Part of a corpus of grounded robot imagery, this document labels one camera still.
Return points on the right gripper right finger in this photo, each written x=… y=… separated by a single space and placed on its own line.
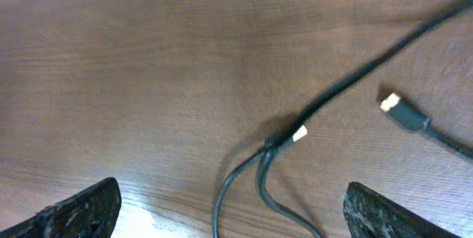
x=370 y=214

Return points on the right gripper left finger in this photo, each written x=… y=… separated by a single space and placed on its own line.
x=92 y=212

